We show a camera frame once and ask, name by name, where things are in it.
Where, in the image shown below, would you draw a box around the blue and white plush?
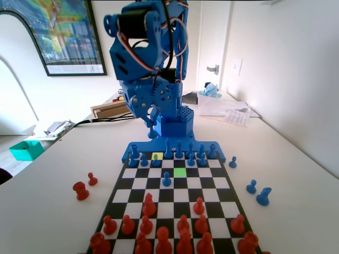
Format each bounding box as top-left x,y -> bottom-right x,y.
198,81 -> 222,98

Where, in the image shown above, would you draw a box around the long cardboard box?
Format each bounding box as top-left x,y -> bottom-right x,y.
90,100 -> 135,119

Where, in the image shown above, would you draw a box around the black cable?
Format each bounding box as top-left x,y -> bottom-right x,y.
67,112 -> 138,129
158,0 -> 183,72

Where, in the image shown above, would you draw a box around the red chess bishop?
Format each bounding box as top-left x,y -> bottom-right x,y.
196,232 -> 215,254
135,232 -> 154,254

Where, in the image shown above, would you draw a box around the printed paper sheet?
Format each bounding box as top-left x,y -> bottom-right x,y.
224,109 -> 251,128

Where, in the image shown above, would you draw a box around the crumpled grey papers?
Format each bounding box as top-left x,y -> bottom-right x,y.
42,119 -> 76,138

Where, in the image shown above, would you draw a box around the row of blue chess pieces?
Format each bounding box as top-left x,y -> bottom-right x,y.
121,137 -> 226,164

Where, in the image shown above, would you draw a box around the dark grey box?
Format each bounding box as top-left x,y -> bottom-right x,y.
182,91 -> 199,105

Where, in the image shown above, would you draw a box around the black and white chessboard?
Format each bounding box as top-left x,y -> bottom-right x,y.
86,152 -> 263,254

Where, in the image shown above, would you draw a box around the red chess rook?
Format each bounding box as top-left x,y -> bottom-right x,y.
237,231 -> 260,254
90,232 -> 112,254

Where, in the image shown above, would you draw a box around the red chess queen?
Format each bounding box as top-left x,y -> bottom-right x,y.
176,229 -> 194,254

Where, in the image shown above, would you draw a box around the white switch plate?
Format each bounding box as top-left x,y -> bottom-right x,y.
232,58 -> 243,77

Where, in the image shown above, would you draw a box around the teal box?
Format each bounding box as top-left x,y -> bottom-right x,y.
9,140 -> 45,161

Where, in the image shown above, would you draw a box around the white arched panel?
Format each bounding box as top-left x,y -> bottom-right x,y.
0,9 -> 50,136

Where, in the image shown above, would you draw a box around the black framed map poster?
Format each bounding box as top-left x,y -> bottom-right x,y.
0,0 -> 108,77

